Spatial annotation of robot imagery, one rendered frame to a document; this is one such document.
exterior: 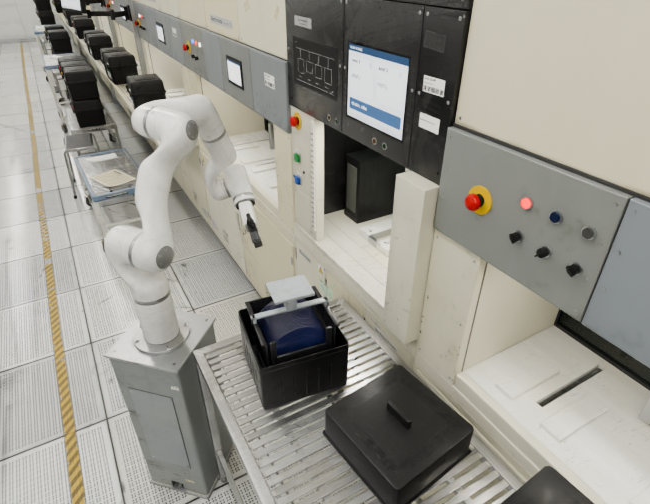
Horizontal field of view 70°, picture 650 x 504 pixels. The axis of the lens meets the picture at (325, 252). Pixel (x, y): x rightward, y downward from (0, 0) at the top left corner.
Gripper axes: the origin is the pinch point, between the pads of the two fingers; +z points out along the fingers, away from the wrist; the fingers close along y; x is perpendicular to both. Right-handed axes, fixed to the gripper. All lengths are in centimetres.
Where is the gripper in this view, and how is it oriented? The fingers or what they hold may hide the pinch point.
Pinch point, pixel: (256, 240)
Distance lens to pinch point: 177.8
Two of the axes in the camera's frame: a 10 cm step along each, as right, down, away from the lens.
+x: 9.5, -3.1, 0.9
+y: 0.1, -2.5, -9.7
